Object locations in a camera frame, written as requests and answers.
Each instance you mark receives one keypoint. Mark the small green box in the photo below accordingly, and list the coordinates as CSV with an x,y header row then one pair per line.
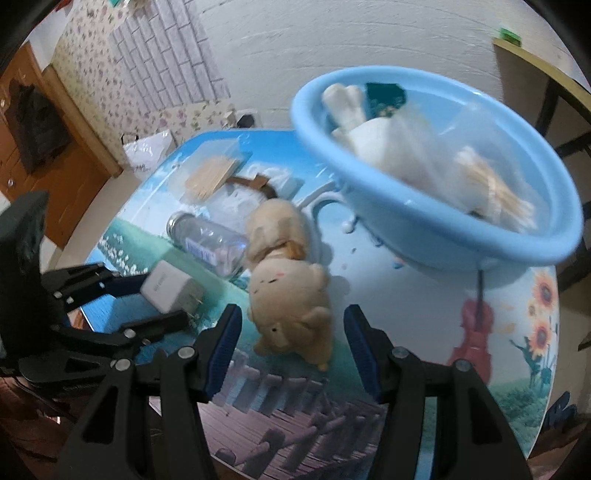
x,y
511,36

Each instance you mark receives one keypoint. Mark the white plush rabbit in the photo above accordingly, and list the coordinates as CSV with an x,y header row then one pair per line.
x,y
369,138

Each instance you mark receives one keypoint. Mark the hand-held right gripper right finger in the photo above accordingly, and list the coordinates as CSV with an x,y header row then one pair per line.
x,y
364,350

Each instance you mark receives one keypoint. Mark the white plastic bag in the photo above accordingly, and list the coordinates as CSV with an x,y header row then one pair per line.
x,y
147,152

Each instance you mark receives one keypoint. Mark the small black box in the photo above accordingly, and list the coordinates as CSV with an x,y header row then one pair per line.
x,y
247,119

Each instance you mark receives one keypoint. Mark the wooden desk with black frame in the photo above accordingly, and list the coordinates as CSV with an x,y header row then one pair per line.
x,y
531,60

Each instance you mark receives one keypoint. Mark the brown wooden cabinet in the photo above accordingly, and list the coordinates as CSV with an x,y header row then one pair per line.
x,y
69,184

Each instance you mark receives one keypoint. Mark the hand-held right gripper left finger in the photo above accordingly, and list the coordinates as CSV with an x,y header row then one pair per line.
x,y
221,350

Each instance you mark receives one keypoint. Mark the light blue plastic basin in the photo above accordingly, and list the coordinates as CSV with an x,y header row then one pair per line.
x,y
415,240

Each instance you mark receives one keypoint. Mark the clear bottle with silver cap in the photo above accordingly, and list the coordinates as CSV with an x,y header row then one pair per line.
x,y
207,240

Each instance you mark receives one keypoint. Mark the blue slipper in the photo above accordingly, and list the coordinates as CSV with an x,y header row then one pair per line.
x,y
561,410

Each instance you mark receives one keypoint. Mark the dark teal cloth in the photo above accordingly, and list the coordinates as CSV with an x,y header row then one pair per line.
x,y
385,97

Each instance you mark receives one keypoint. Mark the clear bag of wooden sticks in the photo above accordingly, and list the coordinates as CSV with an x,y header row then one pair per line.
x,y
212,175
485,180

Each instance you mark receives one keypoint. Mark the tan plush toy orange scarf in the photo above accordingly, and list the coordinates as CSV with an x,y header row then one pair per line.
x,y
277,221

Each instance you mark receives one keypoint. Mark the picture-printed desktop table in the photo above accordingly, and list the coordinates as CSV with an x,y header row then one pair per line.
x,y
415,314

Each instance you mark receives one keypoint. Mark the white charger adapter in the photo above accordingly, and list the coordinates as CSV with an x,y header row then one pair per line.
x,y
166,286

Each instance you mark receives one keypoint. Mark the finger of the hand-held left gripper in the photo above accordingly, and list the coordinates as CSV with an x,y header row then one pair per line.
x,y
92,281
152,325

